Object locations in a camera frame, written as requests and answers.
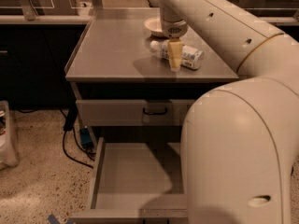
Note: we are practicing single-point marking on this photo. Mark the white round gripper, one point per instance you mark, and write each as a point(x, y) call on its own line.
point(173, 29)

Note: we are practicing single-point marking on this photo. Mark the clear plastic water bottle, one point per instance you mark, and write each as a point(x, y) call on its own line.
point(191, 57)

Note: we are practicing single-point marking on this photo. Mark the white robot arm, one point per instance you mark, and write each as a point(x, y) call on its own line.
point(240, 141)

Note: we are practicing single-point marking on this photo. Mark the grey metal drawer cabinet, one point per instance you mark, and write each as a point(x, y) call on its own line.
point(113, 61)

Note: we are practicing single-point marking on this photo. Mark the closed grey upper drawer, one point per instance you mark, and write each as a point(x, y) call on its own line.
point(129, 112)

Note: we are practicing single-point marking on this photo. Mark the open grey lower drawer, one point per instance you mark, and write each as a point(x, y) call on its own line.
point(135, 183)

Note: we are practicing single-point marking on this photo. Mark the white paper bowl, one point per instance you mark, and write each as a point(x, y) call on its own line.
point(154, 25)

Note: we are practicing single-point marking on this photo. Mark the blue power adapter box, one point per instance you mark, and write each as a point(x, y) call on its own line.
point(85, 138)

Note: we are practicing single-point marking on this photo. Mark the clear plastic storage bin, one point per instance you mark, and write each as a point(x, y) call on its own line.
point(9, 153)

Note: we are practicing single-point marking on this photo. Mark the blue tape strip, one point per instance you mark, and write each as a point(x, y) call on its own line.
point(53, 220)

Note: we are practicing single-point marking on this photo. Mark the black drawer handle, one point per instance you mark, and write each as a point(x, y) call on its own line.
point(154, 113)

